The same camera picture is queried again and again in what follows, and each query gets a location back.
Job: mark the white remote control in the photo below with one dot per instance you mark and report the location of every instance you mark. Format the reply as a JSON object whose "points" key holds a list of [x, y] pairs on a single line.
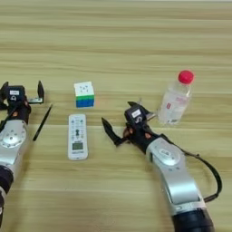
{"points": [[78, 137]]}

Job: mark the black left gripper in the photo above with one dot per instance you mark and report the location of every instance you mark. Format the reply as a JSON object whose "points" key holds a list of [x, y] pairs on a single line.
{"points": [[21, 113]]}

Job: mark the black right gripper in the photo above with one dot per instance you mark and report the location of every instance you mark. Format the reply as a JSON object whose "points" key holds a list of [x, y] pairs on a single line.
{"points": [[140, 136]]}

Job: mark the clear bottle with red cap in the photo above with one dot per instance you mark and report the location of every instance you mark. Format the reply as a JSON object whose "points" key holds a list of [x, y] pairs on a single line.
{"points": [[175, 102]]}

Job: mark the black pen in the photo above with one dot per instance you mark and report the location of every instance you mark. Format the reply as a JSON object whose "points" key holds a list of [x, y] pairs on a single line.
{"points": [[42, 122]]}

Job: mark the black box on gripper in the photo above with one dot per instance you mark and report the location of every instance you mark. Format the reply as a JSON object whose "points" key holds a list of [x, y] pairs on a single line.
{"points": [[136, 114], [15, 93]]}

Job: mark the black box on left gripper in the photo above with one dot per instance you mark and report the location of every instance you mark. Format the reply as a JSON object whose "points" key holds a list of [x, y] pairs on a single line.
{"points": [[15, 93]]}

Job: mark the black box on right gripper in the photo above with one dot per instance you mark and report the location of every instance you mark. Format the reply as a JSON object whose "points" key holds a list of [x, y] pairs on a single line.
{"points": [[136, 114]]}

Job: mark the colourful puzzle cube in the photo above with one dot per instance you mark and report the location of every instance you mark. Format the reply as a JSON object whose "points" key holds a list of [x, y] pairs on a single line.
{"points": [[84, 95]]}

